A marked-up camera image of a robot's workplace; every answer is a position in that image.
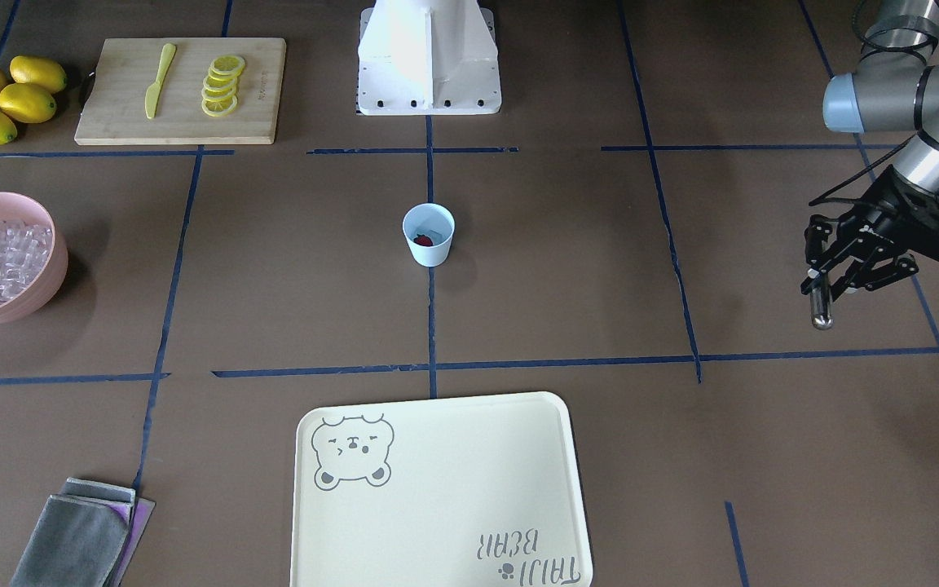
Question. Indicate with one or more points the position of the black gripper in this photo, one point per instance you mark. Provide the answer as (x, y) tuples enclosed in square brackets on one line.
[(870, 222)]

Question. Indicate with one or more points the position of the steel muddler black tip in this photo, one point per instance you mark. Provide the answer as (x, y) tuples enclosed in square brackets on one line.
[(821, 306)]

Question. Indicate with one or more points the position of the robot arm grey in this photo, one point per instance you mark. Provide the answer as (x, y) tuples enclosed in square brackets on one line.
[(893, 88)]

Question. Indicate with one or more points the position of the light blue plastic cup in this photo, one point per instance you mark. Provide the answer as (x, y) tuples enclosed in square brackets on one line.
[(429, 229)]

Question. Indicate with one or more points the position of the pink bowl of ice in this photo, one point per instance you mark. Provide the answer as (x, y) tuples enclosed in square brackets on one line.
[(33, 256)]

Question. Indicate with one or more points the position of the cream bear serving tray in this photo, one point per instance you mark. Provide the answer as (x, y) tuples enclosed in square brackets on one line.
[(466, 491)]

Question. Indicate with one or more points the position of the lemon slice front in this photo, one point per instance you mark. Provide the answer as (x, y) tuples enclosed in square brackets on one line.
[(219, 108)]

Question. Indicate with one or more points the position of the lemon slice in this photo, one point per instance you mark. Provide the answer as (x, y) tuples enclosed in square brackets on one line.
[(219, 108), (227, 66)]

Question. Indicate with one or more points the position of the lemon slice back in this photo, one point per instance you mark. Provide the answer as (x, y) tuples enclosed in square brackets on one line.
[(227, 66)]

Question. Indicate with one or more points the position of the yellow plastic knife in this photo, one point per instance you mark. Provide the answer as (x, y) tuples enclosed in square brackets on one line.
[(153, 91)]

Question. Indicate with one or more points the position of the wooden cutting board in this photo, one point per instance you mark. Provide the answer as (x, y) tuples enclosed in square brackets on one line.
[(114, 114)]

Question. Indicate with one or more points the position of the purple cloth underneath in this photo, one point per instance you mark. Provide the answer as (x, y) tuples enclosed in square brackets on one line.
[(140, 516)]

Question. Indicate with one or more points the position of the whole yellow lemon top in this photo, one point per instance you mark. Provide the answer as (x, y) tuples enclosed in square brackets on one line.
[(41, 71)]

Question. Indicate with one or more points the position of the grey folded cloth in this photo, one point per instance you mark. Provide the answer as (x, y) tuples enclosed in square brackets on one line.
[(80, 536)]

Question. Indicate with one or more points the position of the whole yellow lemon middle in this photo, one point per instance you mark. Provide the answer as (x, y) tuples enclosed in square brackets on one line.
[(27, 103)]

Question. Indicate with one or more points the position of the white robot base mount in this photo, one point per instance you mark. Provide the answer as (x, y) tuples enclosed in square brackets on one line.
[(427, 58)]

